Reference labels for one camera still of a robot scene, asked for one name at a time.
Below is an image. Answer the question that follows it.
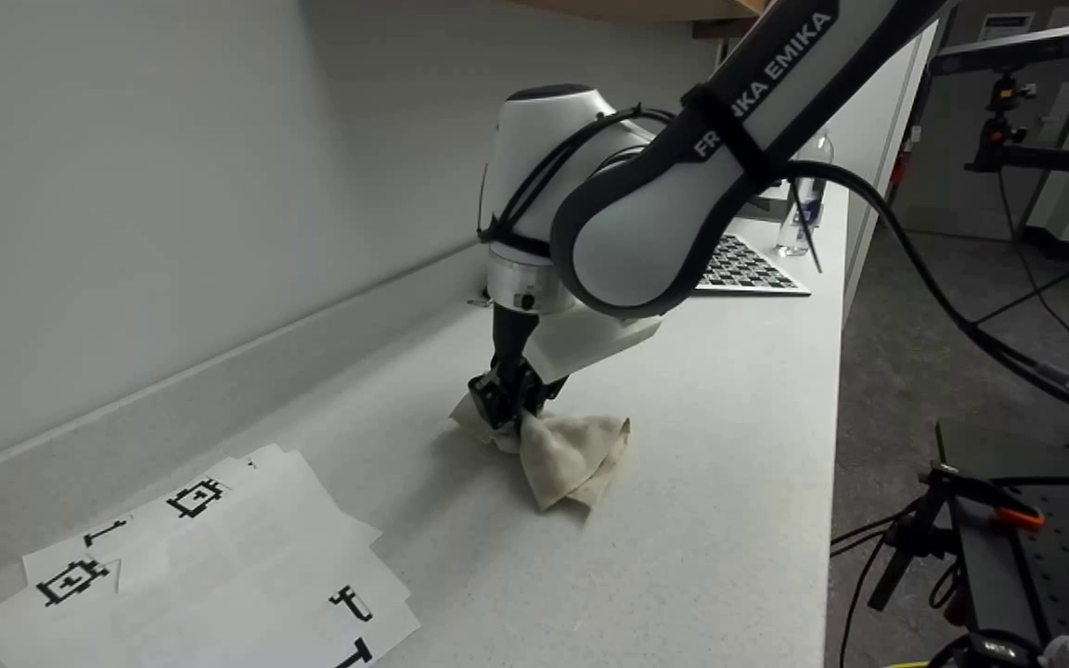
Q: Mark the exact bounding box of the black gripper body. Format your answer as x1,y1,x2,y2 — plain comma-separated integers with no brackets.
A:
485,302,549,391

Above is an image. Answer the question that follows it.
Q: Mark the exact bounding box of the white cloth towel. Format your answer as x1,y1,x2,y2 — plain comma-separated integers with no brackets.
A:
448,391,634,516

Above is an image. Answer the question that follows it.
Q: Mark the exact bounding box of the black white calibration checkerboard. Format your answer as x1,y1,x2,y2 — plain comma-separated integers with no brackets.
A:
689,226,812,302

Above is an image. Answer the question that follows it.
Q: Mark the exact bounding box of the white printed tag sheet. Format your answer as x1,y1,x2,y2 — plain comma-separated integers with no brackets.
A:
0,512,314,668
249,543,422,668
158,441,381,560

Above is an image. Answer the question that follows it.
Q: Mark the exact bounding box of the black tripod stand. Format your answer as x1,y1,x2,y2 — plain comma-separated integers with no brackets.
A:
828,418,1059,668

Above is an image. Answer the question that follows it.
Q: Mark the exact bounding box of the orange tipped black tool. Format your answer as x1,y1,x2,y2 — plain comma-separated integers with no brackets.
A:
974,497,1052,533

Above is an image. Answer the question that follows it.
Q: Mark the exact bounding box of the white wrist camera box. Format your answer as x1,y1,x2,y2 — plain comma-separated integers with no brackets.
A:
518,302,668,391

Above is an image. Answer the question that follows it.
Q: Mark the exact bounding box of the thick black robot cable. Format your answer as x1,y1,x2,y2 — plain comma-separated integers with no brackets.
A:
789,160,1069,435

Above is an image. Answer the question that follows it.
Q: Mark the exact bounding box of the thin black floor cable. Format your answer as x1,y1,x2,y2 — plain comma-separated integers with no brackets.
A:
974,259,1069,381

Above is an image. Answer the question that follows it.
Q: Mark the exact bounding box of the black overhead camera stand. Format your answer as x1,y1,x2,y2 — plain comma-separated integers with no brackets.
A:
928,13,1069,179

